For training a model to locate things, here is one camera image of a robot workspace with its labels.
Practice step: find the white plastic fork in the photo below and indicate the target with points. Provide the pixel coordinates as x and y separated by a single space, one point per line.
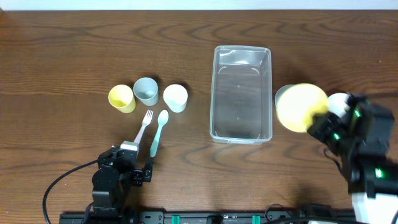
145 122

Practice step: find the white plastic cup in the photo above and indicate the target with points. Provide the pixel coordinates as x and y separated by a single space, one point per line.
175 97

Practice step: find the grey-blue plastic cup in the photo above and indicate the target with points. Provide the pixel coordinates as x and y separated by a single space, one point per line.
147 91

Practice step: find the yellow plastic cup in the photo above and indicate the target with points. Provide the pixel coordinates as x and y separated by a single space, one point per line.
122 98

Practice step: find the black mounting rail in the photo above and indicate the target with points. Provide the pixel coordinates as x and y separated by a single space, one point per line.
158 217

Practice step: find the yellow plastic bowl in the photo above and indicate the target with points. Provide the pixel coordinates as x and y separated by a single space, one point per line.
299 104

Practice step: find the grey plastic bowl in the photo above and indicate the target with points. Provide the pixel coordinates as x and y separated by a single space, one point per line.
280 92

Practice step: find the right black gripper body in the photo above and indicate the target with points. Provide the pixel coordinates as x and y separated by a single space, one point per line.
321 123

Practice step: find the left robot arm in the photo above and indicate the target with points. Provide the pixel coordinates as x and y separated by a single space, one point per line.
116 175

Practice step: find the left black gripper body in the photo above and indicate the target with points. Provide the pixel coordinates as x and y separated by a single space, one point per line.
138 175

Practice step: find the teal plastic spoon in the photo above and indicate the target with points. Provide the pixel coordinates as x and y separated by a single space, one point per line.
162 121

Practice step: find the clear plastic container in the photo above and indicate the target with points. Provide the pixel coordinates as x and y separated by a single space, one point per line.
241 95

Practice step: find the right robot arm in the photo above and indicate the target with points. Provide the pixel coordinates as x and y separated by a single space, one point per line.
361 139

